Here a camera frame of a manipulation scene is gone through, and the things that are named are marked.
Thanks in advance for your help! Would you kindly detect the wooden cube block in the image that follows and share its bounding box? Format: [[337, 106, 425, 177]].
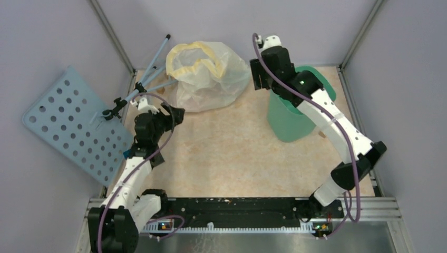
[[318, 130, 326, 138]]

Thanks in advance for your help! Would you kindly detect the small wooden block near tripod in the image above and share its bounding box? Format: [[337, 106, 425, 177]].
[[156, 87, 166, 94]]

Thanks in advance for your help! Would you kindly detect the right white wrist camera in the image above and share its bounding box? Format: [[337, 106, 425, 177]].
[[255, 35, 282, 52]]

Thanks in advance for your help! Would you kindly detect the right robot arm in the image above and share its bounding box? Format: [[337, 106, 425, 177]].
[[250, 45, 387, 218]]

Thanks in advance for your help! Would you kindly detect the green plastic trash bin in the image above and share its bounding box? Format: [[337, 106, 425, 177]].
[[267, 66, 336, 142]]

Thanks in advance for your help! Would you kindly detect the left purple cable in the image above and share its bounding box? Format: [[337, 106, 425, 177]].
[[96, 92, 176, 253]]

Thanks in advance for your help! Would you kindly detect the translucent white yellow trash bag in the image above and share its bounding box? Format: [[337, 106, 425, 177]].
[[166, 41, 251, 113]]

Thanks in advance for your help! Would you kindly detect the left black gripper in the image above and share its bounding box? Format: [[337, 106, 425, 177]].
[[149, 101, 184, 143]]

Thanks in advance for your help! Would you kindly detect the light blue perforated board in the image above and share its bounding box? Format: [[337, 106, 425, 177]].
[[22, 66, 133, 187]]

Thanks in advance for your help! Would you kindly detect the blue clamp block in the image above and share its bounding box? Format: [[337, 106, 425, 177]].
[[123, 149, 131, 159]]

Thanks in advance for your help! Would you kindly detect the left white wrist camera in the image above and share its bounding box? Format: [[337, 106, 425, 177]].
[[130, 96, 159, 114]]

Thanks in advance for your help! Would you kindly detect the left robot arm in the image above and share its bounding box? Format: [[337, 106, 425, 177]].
[[87, 102, 186, 252]]

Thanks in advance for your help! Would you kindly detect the light blue tripod stand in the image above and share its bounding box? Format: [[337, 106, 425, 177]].
[[101, 34, 171, 121]]

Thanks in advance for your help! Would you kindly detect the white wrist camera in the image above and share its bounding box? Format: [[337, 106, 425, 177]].
[[255, 35, 282, 52], [130, 96, 159, 114]]

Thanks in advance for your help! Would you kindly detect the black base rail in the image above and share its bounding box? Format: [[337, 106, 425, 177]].
[[154, 197, 344, 229]]

